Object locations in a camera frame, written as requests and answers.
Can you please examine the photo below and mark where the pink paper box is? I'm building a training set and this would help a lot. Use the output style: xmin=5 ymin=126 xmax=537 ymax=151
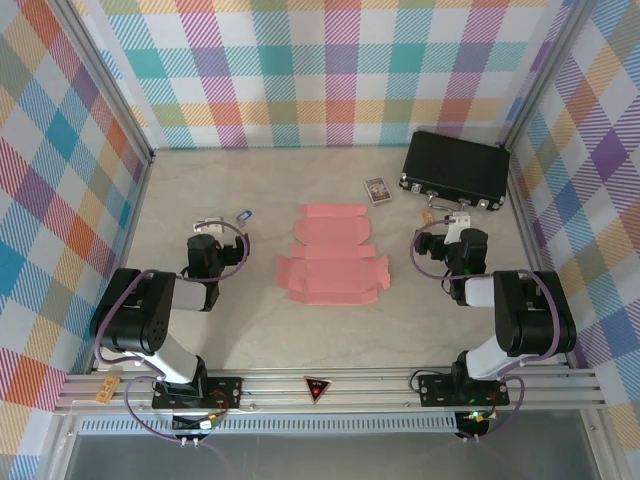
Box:
xmin=276 ymin=202 xmax=391 ymax=307

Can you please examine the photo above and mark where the playing card deck box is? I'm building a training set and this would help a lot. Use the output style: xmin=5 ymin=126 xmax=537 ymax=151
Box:
xmin=363 ymin=176 xmax=392 ymax=207

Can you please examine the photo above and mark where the black connector box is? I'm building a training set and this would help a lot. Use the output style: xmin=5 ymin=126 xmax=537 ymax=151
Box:
xmin=172 ymin=414 xmax=221 ymax=434
xmin=457 ymin=410 xmax=494 ymax=436

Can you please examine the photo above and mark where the black carrying case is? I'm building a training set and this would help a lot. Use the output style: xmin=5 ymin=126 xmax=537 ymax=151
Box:
xmin=398 ymin=130 xmax=511 ymax=214

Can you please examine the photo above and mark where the orange label tag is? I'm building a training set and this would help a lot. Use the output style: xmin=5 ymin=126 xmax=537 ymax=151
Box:
xmin=95 ymin=377 xmax=120 ymax=404

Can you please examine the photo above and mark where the grey metal panel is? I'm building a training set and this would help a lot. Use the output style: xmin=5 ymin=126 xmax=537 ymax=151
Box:
xmin=49 ymin=432 xmax=616 ymax=480

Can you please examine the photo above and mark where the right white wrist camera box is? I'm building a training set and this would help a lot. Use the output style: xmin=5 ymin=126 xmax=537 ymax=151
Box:
xmin=443 ymin=210 xmax=472 ymax=246

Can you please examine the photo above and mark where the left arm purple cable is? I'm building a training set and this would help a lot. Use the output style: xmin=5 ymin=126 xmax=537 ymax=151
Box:
xmin=91 ymin=219 xmax=251 ymax=444

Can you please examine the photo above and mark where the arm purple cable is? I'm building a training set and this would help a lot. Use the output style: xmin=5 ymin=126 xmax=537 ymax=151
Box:
xmin=410 ymin=219 xmax=576 ymax=444
xmin=91 ymin=219 xmax=251 ymax=444

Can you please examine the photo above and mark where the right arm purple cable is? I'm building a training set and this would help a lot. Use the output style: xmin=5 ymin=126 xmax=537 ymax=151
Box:
xmin=410 ymin=219 xmax=576 ymax=444

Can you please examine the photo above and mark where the aluminium side rail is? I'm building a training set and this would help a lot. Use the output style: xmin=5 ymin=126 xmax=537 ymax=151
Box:
xmin=502 ymin=147 xmax=574 ymax=371
xmin=87 ymin=149 xmax=156 ymax=374

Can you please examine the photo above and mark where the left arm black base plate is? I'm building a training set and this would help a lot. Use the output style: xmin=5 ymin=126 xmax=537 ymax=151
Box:
xmin=151 ymin=375 xmax=245 ymax=412

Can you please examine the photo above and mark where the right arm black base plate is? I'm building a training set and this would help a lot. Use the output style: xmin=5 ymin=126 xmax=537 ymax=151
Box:
xmin=417 ymin=372 xmax=512 ymax=409

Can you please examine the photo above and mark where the aluminium frame post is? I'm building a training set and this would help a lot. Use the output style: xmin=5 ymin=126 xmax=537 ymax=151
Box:
xmin=49 ymin=0 xmax=156 ymax=166
xmin=499 ymin=0 xmax=599 ymax=151

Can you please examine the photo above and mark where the aluminium frame rail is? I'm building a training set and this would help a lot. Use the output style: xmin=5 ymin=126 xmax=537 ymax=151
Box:
xmin=54 ymin=367 xmax=609 ymax=416

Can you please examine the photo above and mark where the grey slotted cable duct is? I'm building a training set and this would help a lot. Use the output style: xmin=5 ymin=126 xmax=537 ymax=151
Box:
xmin=77 ymin=412 xmax=459 ymax=436

